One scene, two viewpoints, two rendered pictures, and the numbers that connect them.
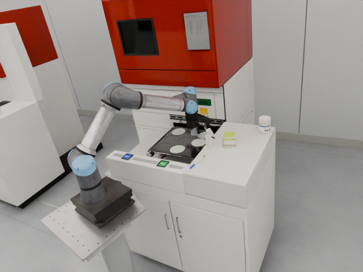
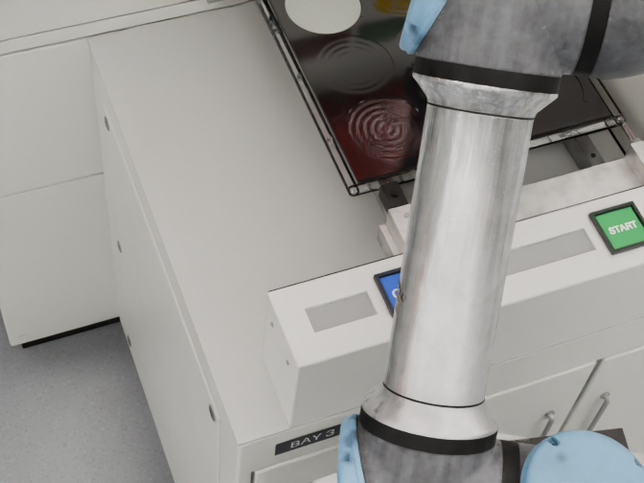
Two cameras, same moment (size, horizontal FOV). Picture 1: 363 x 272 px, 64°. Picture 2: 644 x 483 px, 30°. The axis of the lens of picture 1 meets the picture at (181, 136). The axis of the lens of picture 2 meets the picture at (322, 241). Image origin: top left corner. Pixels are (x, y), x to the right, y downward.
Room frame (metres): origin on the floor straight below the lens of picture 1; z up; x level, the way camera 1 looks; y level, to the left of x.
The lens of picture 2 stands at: (1.29, 0.99, 2.02)
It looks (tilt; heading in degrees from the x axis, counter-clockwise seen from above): 56 degrees down; 299
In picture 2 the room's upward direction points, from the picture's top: 8 degrees clockwise
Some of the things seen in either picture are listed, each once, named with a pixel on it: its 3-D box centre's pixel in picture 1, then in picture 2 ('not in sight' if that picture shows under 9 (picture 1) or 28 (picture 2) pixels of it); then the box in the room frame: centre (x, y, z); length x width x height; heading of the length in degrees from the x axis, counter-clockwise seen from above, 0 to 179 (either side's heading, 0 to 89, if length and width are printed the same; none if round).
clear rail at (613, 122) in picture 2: (171, 155); (491, 154); (1.58, 0.08, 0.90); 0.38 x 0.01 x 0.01; 57
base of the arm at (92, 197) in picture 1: (93, 189); not in sight; (1.27, 0.51, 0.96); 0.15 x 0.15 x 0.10
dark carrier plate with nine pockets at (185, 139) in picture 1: (184, 141); (430, 48); (1.73, -0.02, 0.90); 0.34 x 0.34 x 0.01; 57
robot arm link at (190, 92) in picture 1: (190, 96); not in sight; (1.74, -0.09, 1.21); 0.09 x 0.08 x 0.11; 117
